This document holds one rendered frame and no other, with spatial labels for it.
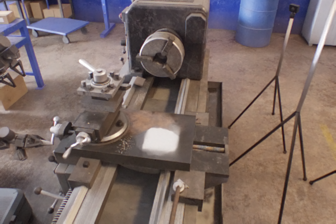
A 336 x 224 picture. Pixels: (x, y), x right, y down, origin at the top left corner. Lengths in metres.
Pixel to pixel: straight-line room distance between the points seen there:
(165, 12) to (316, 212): 1.77
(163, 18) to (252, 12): 2.82
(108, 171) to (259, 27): 3.62
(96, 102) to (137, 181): 0.42
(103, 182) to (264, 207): 1.36
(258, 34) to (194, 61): 2.80
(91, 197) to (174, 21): 1.07
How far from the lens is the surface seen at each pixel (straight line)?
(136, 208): 1.25
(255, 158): 2.51
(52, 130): 1.46
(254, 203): 2.21
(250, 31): 4.44
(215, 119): 2.18
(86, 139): 1.11
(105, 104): 1.23
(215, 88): 2.55
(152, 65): 1.56
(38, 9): 5.66
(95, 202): 1.16
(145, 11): 1.67
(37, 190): 1.49
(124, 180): 1.34
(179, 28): 1.66
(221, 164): 1.21
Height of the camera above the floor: 1.78
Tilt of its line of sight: 35 degrees down
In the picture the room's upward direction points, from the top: straight up
